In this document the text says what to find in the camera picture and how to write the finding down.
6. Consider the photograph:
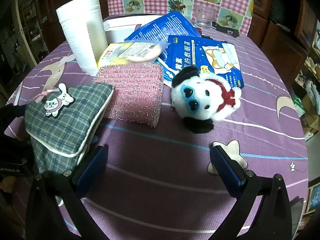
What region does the green plaid cat pouch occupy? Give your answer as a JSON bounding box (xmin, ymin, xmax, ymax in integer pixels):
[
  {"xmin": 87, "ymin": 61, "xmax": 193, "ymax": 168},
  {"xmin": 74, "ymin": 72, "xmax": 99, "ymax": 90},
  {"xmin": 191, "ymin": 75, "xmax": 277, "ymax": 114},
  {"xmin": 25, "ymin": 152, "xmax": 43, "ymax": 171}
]
[{"xmin": 24, "ymin": 83, "xmax": 114, "ymax": 174}]

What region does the panda plush with sunglasses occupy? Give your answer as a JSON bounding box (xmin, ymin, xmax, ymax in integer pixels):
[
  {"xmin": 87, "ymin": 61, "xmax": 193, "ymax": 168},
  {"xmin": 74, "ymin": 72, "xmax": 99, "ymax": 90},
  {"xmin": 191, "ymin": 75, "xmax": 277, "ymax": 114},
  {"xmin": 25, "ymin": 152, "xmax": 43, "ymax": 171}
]
[{"xmin": 171, "ymin": 66, "xmax": 241, "ymax": 134}]

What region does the pink glitter sponge cloth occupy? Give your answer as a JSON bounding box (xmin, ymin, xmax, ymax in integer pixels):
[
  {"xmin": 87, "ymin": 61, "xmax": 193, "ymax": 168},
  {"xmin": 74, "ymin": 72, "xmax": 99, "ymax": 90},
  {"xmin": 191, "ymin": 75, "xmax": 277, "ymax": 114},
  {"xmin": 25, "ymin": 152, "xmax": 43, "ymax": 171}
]
[{"xmin": 93, "ymin": 63, "xmax": 163, "ymax": 127}]

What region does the blue eye mask package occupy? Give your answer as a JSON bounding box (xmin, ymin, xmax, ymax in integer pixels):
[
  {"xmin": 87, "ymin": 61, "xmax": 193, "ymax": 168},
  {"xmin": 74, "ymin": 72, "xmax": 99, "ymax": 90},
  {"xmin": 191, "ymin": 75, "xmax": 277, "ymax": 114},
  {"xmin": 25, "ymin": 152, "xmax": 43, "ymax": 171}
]
[{"xmin": 156, "ymin": 35, "xmax": 244, "ymax": 89}]

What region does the yellow puff package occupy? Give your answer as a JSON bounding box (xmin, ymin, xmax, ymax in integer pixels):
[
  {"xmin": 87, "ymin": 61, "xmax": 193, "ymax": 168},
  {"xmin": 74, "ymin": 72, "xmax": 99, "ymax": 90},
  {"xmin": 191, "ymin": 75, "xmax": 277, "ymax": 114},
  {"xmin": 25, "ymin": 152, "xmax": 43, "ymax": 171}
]
[{"xmin": 97, "ymin": 40, "xmax": 170, "ymax": 68}]

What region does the white paper towel roll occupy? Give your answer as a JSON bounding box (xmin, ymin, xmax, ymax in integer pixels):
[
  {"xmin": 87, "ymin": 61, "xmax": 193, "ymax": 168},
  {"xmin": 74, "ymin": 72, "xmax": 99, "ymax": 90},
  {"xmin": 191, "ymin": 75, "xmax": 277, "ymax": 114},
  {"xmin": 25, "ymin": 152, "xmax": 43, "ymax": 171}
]
[{"xmin": 56, "ymin": 0, "xmax": 108, "ymax": 76}]

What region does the blue foil package back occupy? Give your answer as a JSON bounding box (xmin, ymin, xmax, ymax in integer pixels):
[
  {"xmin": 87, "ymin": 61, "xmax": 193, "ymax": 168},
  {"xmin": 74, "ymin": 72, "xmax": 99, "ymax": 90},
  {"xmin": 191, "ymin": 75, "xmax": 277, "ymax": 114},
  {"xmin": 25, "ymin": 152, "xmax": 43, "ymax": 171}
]
[{"xmin": 124, "ymin": 11, "xmax": 201, "ymax": 42}]

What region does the purple striped tablecloth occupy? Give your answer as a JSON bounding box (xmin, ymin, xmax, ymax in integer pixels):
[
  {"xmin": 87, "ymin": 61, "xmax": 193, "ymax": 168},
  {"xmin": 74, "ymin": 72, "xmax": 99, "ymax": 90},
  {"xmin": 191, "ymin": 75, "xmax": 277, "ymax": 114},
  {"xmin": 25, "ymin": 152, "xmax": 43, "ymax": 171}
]
[{"xmin": 4, "ymin": 13, "xmax": 310, "ymax": 240}]

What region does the dark wooden cabinet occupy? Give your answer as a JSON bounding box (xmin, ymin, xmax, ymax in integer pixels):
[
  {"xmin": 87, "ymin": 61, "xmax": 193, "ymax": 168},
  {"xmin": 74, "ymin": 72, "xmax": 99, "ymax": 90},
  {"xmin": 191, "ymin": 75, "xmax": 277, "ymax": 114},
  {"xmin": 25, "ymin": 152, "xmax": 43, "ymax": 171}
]
[{"xmin": 11, "ymin": 0, "xmax": 108, "ymax": 67}]

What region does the white shallow box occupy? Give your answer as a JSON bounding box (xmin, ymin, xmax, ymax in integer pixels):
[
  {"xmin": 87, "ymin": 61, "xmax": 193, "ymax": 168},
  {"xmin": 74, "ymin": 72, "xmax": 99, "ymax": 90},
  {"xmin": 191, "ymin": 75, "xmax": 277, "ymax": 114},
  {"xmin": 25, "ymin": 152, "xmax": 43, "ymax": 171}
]
[{"xmin": 103, "ymin": 15, "xmax": 161, "ymax": 44}]

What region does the black plastic clip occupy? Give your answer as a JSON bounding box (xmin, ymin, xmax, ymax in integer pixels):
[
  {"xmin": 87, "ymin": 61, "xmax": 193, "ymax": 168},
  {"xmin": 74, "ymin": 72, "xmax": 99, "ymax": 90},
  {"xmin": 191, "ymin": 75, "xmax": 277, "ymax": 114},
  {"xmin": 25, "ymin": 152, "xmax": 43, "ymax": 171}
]
[{"xmin": 212, "ymin": 22, "xmax": 240, "ymax": 38}]

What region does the clear drinking glass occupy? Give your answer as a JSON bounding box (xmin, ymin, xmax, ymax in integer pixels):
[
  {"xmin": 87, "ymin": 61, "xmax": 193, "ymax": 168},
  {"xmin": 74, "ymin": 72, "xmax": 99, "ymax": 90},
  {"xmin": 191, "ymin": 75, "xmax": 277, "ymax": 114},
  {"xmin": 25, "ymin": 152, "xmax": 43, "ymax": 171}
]
[{"xmin": 194, "ymin": 4, "xmax": 216, "ymax": 29}]

